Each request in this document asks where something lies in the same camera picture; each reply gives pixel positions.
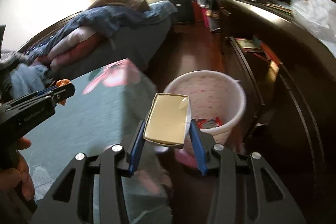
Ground brown blanket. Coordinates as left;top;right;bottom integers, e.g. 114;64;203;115
87;0;150;12

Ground teal floral tablecloth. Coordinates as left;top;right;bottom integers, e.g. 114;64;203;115
23;59;172;223

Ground white plastic bag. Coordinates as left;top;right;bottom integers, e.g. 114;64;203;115
291;0;335;42

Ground person left hand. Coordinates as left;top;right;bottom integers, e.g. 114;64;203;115
0;136;36;202

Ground blue patterned duvet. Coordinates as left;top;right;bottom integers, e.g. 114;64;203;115
24;1;178;62

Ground white pink trash bin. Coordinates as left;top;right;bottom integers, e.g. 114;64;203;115
163;71;247;154

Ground clothes on chair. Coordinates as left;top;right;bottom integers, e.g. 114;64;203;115
1;50;52;103

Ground dark wooden long cabinet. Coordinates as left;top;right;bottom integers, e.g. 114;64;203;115
216;0;335;192

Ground pink red folded quilt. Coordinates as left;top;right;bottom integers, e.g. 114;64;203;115
33;26;104;71

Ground books in cabinet shelf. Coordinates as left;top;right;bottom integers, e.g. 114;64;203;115
235;37;280;75

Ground bed with dark frame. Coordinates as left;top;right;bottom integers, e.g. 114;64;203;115
15;0;177;80

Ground yellow small box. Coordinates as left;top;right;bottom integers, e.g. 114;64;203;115
143;93;191;148

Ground orange small trash piece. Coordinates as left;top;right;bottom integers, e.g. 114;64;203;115
55;78;72;106

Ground red snack bag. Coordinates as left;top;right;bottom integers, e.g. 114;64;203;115
197;117;222;129

